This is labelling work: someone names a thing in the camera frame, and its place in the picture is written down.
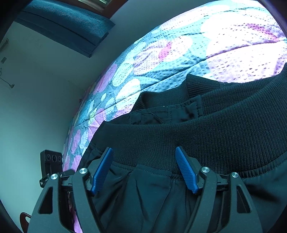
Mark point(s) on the window with dark frame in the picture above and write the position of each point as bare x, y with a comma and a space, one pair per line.
96, 4

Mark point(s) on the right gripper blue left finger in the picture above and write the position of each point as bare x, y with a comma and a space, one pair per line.
100, 169

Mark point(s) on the floral quilted bedspread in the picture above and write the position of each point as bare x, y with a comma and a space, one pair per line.
224, 41

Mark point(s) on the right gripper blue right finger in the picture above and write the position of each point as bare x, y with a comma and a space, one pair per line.
186, 170

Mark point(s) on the dark wooden chair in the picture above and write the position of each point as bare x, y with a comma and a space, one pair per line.
24, 222

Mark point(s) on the black jacket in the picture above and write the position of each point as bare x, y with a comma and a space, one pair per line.
227, 127

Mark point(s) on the black camera box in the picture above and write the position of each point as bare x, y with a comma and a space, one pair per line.
51, 162

